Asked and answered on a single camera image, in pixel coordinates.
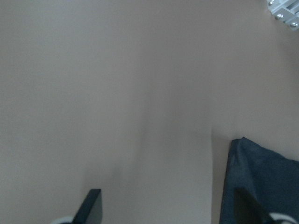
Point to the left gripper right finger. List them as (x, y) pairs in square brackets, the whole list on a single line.
[(248, 211)]

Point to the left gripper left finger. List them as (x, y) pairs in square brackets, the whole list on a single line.
[(90, 211)]

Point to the black t-shirt with logo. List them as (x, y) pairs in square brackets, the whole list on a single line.
[(269, 177)]

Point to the aluminium frame post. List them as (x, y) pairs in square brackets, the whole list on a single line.
[(286, 11)]

